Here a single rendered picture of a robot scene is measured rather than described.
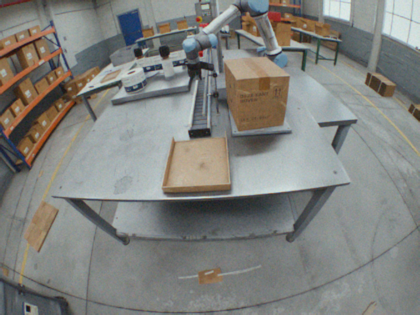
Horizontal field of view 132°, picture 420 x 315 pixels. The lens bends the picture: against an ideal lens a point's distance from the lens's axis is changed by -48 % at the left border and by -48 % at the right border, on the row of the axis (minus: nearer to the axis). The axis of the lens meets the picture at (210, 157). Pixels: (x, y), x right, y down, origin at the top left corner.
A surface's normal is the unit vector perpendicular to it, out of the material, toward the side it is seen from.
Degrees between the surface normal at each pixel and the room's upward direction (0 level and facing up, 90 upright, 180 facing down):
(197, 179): 0
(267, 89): 90
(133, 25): 90
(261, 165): 0
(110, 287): 0
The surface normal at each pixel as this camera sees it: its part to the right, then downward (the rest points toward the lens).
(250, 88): 0.11, 0.71
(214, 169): -0.12, -0.69
